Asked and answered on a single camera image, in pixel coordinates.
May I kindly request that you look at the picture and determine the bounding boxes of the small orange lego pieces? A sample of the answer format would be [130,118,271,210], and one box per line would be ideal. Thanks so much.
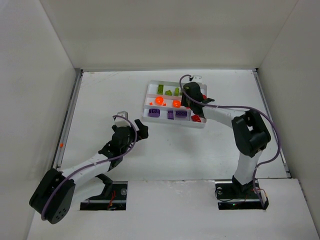
[149,102,167,106]

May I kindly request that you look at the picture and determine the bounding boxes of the red curved lego brick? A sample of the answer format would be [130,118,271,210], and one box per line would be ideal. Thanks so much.
[191,115,202,123]

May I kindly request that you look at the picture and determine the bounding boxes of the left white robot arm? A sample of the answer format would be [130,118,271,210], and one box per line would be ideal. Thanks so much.
[28,115,149,225]

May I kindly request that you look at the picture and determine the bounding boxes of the green and red lego stack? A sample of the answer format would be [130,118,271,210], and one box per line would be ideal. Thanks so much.
[174,87,180,97]

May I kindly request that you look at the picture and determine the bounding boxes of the orange round lego disc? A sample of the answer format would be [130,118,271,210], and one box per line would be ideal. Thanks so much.
[154,96,164,103]

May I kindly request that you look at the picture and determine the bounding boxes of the lime green long lego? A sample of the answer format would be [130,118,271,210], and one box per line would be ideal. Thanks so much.
[157,84,164,95]

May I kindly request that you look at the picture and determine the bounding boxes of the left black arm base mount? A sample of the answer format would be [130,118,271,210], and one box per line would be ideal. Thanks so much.
[79,174,128,211]

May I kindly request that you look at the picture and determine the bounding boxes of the white compartment sorting tray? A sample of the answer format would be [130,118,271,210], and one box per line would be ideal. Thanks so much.
[142,80,207,129]

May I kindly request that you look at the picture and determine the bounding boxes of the small lime green lego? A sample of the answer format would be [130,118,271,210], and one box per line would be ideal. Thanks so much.
[165,90,173,96]

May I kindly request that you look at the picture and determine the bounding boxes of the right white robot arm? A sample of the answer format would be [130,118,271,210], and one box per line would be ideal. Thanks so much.
[181,82,271,186]

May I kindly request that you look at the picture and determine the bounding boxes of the purple butterfly lego bricks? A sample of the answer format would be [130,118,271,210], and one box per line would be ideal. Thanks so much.
[167,110,174,120]

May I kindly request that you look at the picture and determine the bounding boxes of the orange curved lego piece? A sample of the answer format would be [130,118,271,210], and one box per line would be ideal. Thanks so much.
[172,100,181,108]

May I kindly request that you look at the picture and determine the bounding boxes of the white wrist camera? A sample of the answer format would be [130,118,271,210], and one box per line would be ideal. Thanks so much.
[189,75,203,84]
[114,111,130,128]

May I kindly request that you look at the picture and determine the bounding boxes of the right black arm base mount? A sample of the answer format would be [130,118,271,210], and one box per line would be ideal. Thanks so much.
[214,181,270,210]

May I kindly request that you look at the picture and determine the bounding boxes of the purple paw print lego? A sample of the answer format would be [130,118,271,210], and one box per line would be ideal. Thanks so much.
[148,108,161,118]

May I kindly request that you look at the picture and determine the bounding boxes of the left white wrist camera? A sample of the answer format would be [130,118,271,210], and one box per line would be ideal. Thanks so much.
[114,111,130,128]

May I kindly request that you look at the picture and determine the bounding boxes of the purple half butterfly lego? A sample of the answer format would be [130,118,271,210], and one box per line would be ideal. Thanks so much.
[175,110,188,118]

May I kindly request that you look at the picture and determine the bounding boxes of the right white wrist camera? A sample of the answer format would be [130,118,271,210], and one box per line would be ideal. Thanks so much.
[189,75,203,84]

